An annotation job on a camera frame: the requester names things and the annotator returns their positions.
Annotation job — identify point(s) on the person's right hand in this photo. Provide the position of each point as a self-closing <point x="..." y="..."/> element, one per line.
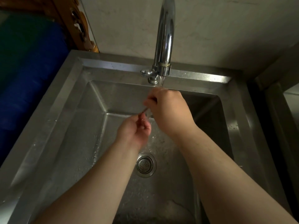
<point x="169" y="111"/>

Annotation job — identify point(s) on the person's left hand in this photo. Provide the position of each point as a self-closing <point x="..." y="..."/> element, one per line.
<point x="132" y="132"/>

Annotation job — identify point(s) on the person's right fingers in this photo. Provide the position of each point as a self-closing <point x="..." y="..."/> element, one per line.
<point x="150" y="100"/>

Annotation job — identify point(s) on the person's left fingers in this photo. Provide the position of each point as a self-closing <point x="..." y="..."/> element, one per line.
<point x="144" y="123"/>

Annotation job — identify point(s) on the thin metal utensil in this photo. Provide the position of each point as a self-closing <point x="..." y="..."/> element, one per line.
<point x="144" y="111"/>

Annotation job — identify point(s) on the person's left forearm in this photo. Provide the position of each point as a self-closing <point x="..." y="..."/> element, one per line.
<point x="93" y="186"/>

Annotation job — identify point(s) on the person's right forearm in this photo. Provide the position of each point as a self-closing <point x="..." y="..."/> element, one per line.
<point x="224" y="177"/>

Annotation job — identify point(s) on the round metal drain strainer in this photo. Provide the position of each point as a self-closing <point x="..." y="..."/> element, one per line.
<point x="145" y="165"/>

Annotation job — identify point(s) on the chrome faucet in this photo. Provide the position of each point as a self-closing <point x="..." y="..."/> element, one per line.
<point x="163" y="41"/>

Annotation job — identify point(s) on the stainless steel sink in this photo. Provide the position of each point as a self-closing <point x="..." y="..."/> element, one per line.
<point x="81" y="128"/>

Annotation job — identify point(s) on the carved wooden furniture piece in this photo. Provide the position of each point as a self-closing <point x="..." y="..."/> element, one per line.
<point x="74" y="23"/>

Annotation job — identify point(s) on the blue plastic barrel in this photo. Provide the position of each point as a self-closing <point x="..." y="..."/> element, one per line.
<point x="25" y="86"/>

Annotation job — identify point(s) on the grey metal cabinet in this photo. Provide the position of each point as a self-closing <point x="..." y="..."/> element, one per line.
<point x="280" y="128"/>

